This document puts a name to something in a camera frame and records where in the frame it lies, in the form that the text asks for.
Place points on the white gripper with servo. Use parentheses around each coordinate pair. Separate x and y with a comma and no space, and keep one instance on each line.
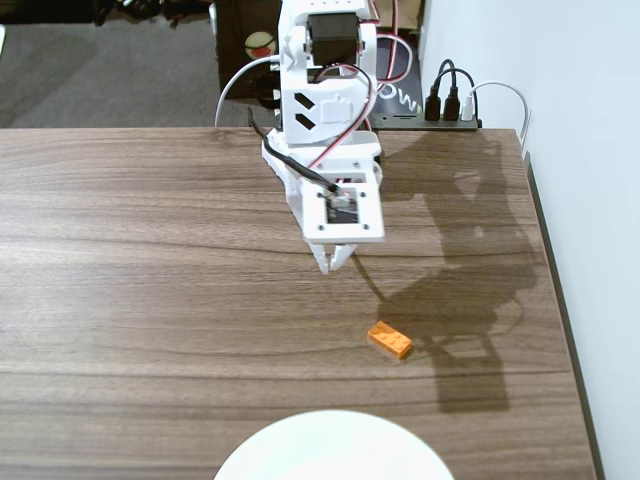
(330,256)

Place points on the orange lego block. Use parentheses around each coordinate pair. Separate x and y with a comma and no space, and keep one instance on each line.
(390,340)

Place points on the white round plate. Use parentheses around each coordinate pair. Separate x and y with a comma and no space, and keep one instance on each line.
(335,450)

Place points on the black power strip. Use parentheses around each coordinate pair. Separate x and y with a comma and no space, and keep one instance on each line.
(400,122)

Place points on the round cream and red sticker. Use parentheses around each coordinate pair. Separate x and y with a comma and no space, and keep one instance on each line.
(260,45)

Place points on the dark brown cabinet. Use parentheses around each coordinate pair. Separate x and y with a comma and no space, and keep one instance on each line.
(232,40)

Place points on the brown cardboard box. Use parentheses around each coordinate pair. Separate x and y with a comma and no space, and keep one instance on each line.
(407,15)

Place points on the black equipment pile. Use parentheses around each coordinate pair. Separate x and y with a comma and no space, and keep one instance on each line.
(50,10)

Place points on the wrist camera on white mount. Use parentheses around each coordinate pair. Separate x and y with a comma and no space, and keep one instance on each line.
(370,220)

